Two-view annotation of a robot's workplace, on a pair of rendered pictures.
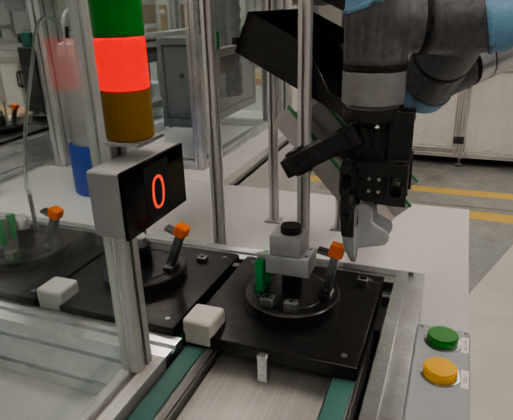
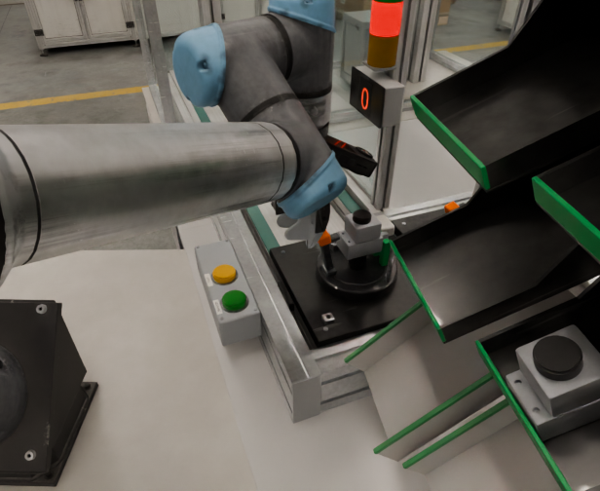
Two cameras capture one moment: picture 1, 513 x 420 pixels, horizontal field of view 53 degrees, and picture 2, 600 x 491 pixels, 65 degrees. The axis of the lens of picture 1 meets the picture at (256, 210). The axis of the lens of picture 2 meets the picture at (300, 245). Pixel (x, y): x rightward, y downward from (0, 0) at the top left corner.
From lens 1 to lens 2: 1.20 m
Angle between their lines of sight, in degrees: 108
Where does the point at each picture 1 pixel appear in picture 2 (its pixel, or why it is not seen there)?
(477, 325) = (238, 463)
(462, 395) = (206, 269)
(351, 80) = not seen: hidden behind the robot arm
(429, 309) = (297, 457)
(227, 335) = not seen: hidden behind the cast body
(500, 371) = (200, 402)
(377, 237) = (284, 219)
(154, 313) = (416, 222)
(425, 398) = (225, 257)
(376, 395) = (250, 247)
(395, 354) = (260, 283)
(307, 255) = (343, 235)
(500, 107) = not seen: outside the picture
